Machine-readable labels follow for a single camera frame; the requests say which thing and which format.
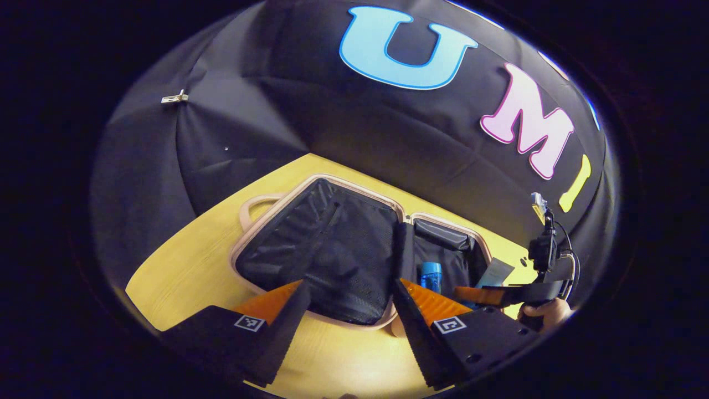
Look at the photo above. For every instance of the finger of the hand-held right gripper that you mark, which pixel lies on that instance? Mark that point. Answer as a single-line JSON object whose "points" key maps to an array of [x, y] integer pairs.
{"points": [[526, 292]]}

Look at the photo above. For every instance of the pink suitcase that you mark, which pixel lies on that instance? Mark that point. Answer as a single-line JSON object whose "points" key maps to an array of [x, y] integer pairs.
{"points": [[332, 249]]}

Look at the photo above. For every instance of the small cloth clip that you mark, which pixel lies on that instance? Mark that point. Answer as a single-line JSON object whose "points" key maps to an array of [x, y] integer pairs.
{"points": [[174, 98]]}

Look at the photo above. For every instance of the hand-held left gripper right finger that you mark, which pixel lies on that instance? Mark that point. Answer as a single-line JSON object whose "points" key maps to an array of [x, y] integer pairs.
{"points": [[421, 338]]}

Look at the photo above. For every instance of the blue-capped green bottle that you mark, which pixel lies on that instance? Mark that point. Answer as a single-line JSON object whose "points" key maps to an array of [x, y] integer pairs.
{"points": [[430, 275]]}

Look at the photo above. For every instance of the pale blue tube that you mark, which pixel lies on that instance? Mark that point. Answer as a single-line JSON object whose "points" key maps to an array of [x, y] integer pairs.
{"points": [[496, 272]]}

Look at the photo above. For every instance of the black backdrop cloth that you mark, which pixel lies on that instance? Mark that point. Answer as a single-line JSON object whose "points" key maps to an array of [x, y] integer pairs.
{"points": [[277, 83]]}

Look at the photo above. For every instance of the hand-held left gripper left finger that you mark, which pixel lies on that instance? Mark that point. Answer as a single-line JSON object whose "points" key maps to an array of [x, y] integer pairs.
{"points": [[285, 338]]}

